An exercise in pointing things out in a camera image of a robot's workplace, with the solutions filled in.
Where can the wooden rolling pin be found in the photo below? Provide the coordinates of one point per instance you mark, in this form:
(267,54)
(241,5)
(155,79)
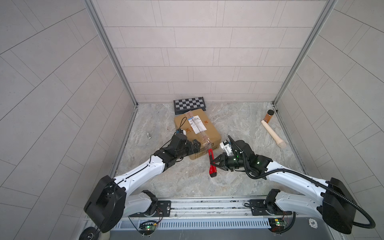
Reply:
(281,143)

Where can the white round sticker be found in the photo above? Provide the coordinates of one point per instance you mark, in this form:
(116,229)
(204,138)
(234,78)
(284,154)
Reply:
(313,223)

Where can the green circuit board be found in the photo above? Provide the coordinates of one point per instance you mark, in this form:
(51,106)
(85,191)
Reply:
(277,224)
(149,226)

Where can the brown spice jar black lid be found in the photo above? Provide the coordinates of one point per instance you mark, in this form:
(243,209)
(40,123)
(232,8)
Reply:
(269,115)

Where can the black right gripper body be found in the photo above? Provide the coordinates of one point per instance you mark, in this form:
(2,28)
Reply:
(233,162)

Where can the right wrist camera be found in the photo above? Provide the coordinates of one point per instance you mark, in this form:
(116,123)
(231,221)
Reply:
(227,147)

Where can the red utility knife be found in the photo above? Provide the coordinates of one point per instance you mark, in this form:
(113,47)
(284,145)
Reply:
(213,169)

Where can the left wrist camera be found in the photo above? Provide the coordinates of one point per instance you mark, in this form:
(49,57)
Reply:
(181,131)

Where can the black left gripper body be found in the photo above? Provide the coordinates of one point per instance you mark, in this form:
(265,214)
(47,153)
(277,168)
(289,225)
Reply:
(185,150)

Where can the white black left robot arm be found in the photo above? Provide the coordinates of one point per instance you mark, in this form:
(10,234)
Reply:
(113,198)

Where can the black wheel roller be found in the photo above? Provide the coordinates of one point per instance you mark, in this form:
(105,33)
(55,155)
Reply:
(90,233)

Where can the right green circuit board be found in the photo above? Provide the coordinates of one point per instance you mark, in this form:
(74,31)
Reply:
(277,224)

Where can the aluminium mounting rail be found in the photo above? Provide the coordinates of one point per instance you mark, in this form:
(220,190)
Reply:
(235,206)

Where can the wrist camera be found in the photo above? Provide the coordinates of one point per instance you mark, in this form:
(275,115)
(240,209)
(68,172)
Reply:
(227,147)
(181,131)

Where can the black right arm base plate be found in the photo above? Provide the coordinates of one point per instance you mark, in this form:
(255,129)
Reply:
(261,208)

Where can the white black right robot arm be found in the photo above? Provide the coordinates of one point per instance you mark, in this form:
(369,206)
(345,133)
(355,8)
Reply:
(328,200)

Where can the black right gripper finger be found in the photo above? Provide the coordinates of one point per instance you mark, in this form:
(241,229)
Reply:
(221,166)
(220,159)

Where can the brown cardboard express box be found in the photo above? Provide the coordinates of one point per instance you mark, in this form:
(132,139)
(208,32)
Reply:
(198,127)

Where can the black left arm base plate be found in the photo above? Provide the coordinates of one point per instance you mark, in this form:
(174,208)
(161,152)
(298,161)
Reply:
(157,209)

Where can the left green circuit board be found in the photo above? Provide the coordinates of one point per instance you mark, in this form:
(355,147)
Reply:
(149,226)

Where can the black white chessboard case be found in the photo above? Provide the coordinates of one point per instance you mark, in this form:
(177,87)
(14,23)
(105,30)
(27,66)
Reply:
(190,104)

